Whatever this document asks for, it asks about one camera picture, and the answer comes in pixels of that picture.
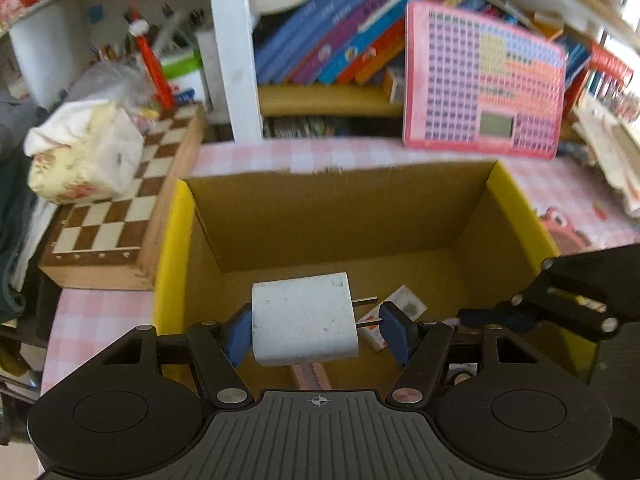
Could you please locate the floral tissue pack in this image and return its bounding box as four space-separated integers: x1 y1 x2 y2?
24 100 144 205

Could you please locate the staples box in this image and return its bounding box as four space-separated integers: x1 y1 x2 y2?
356 285 427 361

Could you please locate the pile of clothes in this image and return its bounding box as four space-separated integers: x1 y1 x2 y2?
1 90 46 323

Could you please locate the red pen in holder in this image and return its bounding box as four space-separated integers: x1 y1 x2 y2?
129 18 175 110

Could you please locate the white power adapter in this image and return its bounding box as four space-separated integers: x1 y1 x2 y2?
250 272 378 367

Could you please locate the white shelf post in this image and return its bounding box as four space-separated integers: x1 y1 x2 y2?
210 0 262 144

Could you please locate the row of blue books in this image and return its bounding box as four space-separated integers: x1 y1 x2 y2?
254 0 409 86

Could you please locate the wooden chessboard box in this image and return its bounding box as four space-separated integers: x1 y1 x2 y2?
39 103 206 290

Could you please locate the red book box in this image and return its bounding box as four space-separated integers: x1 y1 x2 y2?
563 41 634 117

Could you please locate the pile of papers and books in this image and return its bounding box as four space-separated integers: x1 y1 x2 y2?
572 93 639 220

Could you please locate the pink toy keyboard tablet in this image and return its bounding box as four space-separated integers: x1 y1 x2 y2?
402 0 566 160

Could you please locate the pink printed table mat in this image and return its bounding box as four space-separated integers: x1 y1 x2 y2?
42 138 639 389

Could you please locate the yellow cardboard box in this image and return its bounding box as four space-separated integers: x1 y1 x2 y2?
152 159 594 396

